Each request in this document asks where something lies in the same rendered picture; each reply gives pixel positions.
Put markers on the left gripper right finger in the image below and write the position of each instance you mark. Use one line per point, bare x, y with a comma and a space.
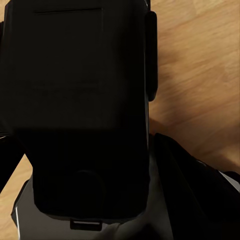
198, 205

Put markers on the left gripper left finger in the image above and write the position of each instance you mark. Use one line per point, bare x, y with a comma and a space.
10, 155

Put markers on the digital camera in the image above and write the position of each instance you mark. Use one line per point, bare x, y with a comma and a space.
76, 79

